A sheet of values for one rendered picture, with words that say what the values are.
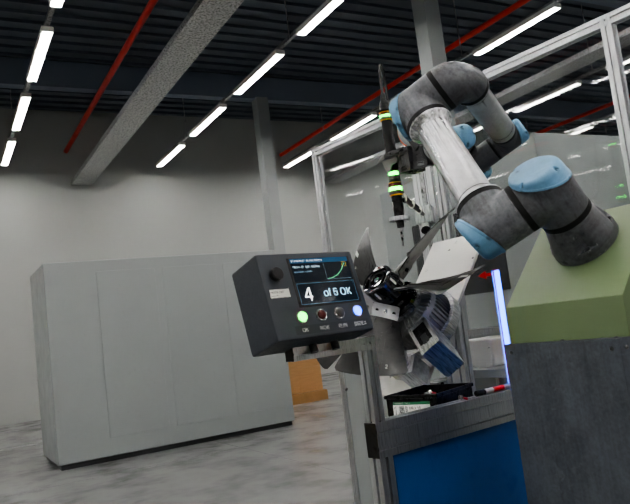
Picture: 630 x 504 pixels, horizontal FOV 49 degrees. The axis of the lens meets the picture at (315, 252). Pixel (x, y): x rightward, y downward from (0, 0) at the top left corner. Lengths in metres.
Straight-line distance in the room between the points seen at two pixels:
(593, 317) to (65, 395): 6.32
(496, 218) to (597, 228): 0.22
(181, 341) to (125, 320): 0.64
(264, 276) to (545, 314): 0.62
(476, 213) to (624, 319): 0.37
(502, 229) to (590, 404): 0.40
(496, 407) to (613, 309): 0.55
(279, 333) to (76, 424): 6.10
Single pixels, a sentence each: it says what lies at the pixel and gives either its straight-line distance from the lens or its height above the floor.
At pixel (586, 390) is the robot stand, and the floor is 0.90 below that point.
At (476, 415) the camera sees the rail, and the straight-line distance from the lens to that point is 1.86.
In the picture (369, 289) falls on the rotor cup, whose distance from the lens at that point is 2.28.
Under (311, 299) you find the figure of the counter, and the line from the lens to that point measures 1.45.
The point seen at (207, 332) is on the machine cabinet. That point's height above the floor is 1.17.
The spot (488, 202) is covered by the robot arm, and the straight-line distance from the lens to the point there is 1.55.
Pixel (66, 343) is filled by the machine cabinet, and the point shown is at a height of 1.23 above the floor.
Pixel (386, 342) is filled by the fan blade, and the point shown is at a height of 1.02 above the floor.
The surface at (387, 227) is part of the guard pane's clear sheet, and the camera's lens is 3.35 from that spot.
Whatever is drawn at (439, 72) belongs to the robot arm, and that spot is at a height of 1.68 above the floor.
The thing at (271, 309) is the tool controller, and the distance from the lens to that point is 1.39.
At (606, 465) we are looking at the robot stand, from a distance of 1.54.
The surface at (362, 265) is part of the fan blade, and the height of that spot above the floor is 1.29.
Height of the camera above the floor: 1.09
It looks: 6 degrees up
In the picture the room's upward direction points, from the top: 7 degrees counter-clockwise
